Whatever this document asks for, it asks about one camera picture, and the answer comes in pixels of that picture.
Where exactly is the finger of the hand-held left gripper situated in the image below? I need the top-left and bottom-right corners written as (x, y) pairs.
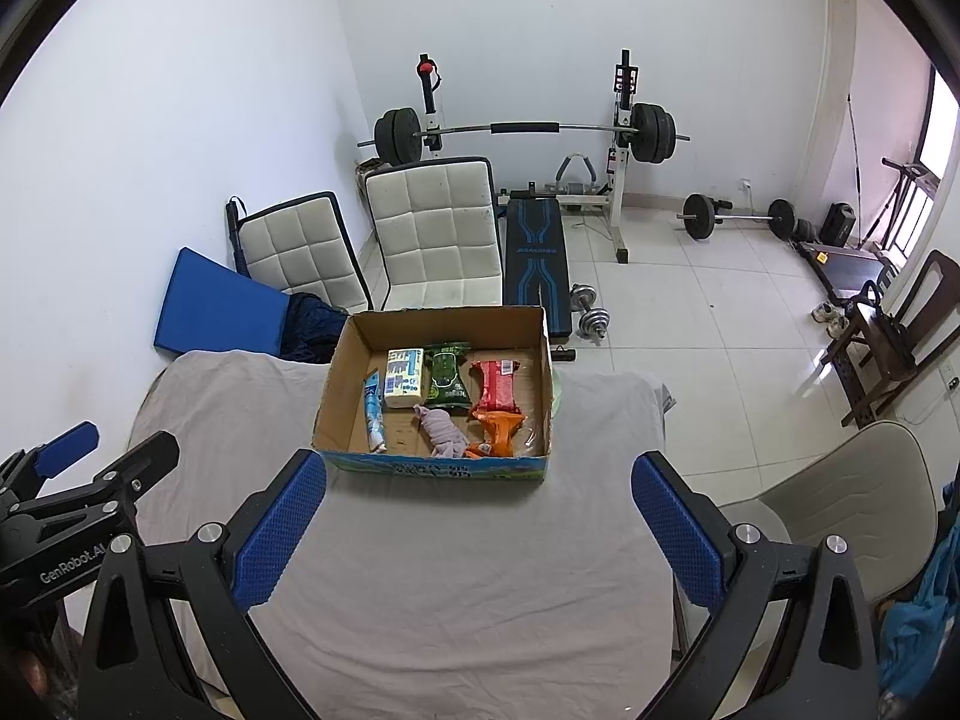
top-left (0, 422), bottom-right (100, 497)
top-left (91, 431), bottom-right (181, 512)

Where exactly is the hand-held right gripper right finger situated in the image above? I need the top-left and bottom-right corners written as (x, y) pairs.
top-left (631, 451), bottom-right (880, 720)

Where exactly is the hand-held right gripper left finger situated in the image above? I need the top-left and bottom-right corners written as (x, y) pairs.
top-left (77, 450), bottom-right (329, 720)

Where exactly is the long blue snack packet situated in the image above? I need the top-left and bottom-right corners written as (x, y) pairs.
top-left (364, 367), bottom-right (388, 455)

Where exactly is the purple sock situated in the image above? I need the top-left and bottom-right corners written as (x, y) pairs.
top-left (412, 405), bottom-right (470, 458)

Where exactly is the white blue small box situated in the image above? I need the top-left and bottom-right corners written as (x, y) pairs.
top-left (386, 347), bottom-right (427, 411)

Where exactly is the orange snack packet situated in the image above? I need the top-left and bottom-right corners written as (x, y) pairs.
top-left (465, 411), bottom-right (526, 460)

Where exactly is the green snack packet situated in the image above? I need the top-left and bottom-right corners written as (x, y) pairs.
top-left (421, 342), bottom-right (472, 410)

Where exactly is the red snack packet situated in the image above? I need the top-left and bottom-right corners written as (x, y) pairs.
top-left (469, 360), bottom-right (524, 415)

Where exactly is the person's left forearm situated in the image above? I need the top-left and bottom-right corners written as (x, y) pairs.
top-left (0, 611), bottom-right (76, 720)

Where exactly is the blue foam mat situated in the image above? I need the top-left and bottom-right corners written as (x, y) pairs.
top-left (154, 247), bottom-right (292, 357)

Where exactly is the grey plastic chair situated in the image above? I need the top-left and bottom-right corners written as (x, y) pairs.
top-left (671, 420), bottom-right (938, 653)

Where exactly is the grey bed sheet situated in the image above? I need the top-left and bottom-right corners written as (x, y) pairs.
top-left (127, 349), bottom-right (676, 720)

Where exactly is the dark blue cloth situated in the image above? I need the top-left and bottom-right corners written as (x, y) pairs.
top-left (279, 292), bottom-right (350, 365)

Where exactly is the black rod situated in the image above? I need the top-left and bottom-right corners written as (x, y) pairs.
top-left (225, 197), bottom-right (248, 275)

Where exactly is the white quilted chair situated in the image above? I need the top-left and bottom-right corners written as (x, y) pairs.
top-left (364, 157), bottom-right (505, 310)
top-left (234, 191), bottom-right (372, 314)

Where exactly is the blue jacket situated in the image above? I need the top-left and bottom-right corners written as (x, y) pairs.
top-left (877, 540), bottom-right (960, 698)

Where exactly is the black bag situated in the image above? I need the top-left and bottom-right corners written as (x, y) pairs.
top-left (855, 281), bottom-right (920, 383)

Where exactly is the black blue weight bench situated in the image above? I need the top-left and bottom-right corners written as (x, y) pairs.
top-left (496, 181), bottom-right (575, 338)

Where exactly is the black treadmill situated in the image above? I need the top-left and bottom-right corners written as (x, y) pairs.
top-left (795, 240), bottom-right (901, 301)

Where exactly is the floor barbell with black plates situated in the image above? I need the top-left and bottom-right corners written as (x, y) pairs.
top-left (675, 193), bottom-right (796, 242)

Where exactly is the white barbell rack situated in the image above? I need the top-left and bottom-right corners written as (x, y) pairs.
top-left (416, 49), bottom-right (642, 265)

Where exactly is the black speaker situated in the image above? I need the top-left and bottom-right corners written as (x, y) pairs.
top-left (819, 202), bottom-right (857, 245)

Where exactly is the brown wooden chair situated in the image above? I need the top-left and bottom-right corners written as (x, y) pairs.
top-left (821, 250), bottom-right (960, 428)

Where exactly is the black folding stand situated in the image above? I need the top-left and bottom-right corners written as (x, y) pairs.
top-left (859, 157), bottom-right (938, 248)

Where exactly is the thin black pole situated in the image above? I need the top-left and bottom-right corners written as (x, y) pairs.
top-left (847, 94), bottom-right (863, 203)

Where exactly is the racked barbell with black plates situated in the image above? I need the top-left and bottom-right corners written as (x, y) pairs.
top-left (356, 103), bottom-right (691, 166)

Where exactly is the window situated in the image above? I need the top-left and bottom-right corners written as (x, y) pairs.
top-left (911, 64), bottom-right (960, 188)

